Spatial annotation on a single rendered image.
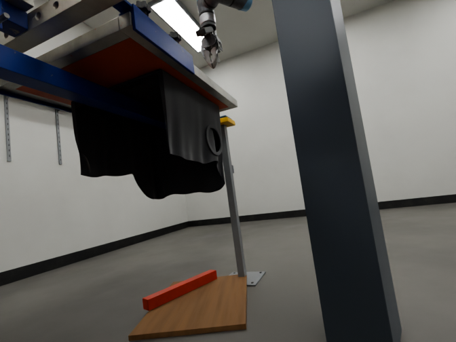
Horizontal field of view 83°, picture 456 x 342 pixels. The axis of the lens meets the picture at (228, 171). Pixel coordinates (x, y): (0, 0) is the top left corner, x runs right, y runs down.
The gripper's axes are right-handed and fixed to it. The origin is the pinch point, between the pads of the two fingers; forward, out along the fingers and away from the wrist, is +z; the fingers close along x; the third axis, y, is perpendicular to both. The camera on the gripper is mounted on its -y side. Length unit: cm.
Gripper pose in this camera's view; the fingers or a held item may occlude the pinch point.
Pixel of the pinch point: (212, 65)
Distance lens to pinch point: 128.9
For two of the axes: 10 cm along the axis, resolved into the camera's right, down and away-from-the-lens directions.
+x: -9.2, 1.6, 3.7
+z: 1.4, 9.9, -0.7
